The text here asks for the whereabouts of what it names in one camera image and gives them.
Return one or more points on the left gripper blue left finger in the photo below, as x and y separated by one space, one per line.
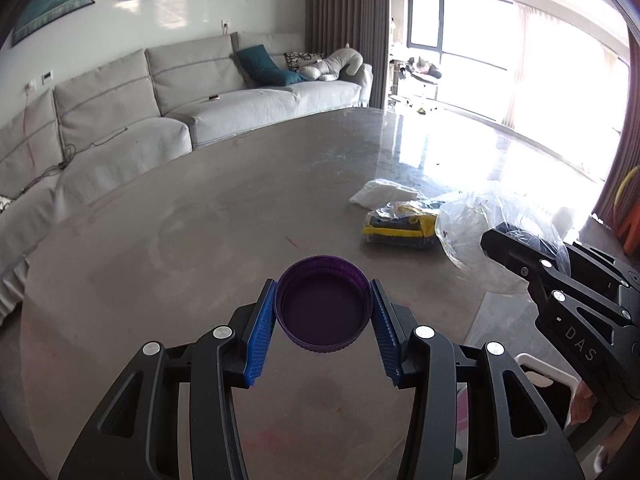
252 327

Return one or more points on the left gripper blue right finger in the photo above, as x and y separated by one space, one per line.
393 325

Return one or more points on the purple bottle cap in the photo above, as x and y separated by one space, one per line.
323 303

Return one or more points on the yellow blue item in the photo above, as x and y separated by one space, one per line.
403 224

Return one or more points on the clear plastic bag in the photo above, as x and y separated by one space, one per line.
464 218

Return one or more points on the white knitted cloth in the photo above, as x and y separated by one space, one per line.
380 192

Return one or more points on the white trash bin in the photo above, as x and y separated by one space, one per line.
556 387

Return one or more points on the person's right hand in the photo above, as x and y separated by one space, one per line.
582 404

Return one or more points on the colourful hula hoop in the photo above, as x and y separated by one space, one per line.
630 175

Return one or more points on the teal cushion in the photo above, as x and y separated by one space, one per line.
259 65

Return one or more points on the white plush toy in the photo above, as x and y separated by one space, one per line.
346 60

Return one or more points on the grey fabric sofa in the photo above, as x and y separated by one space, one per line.
98 131

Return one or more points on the patterned cushion near plush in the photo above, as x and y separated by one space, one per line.
297 60

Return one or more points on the grey curtain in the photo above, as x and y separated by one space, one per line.
362 24

